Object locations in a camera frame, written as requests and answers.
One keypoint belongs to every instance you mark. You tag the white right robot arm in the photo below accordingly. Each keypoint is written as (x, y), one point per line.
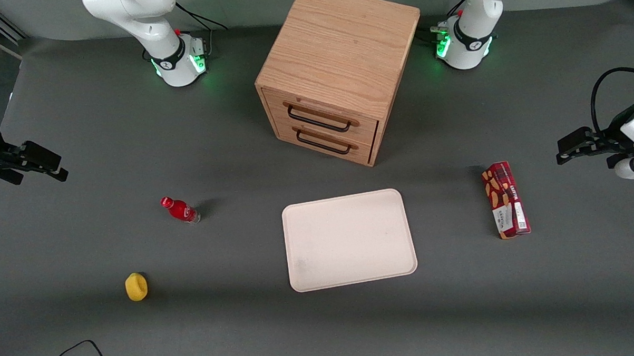
(167, 41)

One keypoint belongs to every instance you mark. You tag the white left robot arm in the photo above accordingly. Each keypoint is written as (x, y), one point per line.
(470, 41)

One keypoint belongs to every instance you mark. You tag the red soda bottle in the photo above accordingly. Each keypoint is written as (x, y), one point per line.
(181, 210)

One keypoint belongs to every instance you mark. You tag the yellow lemon toy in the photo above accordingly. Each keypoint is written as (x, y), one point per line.
(136, 287)

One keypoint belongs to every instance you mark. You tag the aluminium frame rail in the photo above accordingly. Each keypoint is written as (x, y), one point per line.
(10, 28)

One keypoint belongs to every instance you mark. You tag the wooden drawer front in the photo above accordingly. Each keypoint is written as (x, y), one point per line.
(320, 112)
(321, 138)

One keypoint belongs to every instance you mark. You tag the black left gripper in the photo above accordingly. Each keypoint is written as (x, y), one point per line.
(607, 141)

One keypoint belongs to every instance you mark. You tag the oak wooden drawer cabinet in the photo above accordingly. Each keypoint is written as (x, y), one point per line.
(339, 51)

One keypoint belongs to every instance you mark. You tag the red cookie box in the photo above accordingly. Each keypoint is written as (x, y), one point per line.
(505, 203)

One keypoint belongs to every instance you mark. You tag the cream plastic tray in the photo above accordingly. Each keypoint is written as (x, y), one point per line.
(345, 240)

